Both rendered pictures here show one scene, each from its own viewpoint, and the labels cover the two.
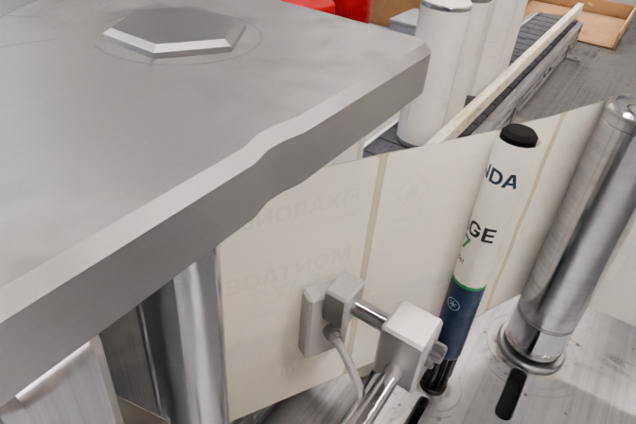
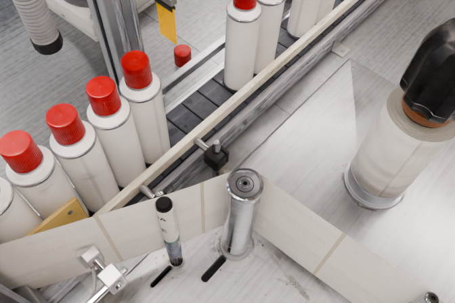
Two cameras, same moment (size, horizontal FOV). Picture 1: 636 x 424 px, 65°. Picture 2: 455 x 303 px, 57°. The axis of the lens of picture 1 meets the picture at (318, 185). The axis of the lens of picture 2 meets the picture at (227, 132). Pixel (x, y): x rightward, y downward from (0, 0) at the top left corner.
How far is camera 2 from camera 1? 32 cm
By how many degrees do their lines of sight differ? 22
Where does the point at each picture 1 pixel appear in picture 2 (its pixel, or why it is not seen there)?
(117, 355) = not seen: outside the picture
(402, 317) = (106, 272)
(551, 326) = (230, 246)
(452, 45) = (246, 40)
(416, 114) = (230, 73)
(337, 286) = (86, 253)
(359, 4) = (137, 74)
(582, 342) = (266, 243)
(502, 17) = not seen: outside the picture
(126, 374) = not seen: outside the picture
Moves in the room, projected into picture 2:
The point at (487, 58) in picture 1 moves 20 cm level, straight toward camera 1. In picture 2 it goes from (305, 14) to (256, 88)
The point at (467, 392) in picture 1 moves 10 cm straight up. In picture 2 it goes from (191, 266) to (188, 240)
